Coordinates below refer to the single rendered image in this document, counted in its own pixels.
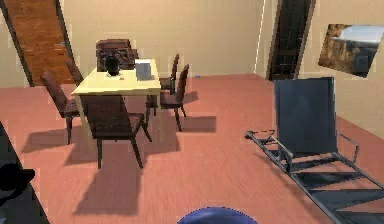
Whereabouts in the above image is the white box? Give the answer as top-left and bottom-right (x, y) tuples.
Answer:
(134, 58), (153, 81)

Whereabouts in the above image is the black furniture piece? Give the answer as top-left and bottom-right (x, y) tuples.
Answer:
(0, 121), (50, 224)

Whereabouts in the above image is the framed landscape picture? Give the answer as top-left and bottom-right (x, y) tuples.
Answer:
(317, 23), (384, 79)

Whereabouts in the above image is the cream dining table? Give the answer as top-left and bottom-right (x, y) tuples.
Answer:
(71, 58), (163, 151)

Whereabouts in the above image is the dark room door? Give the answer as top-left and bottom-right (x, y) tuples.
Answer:
(265, 0), (317, 82)

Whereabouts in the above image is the blue round object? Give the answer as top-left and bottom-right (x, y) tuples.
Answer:
(177, 206), (260, 224)

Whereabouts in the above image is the brown wooden room door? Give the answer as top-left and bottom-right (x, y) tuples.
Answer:
(0, 0), (75, 88)

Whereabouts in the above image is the black vase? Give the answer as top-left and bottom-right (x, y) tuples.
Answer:
(105, 55), (121, 77)

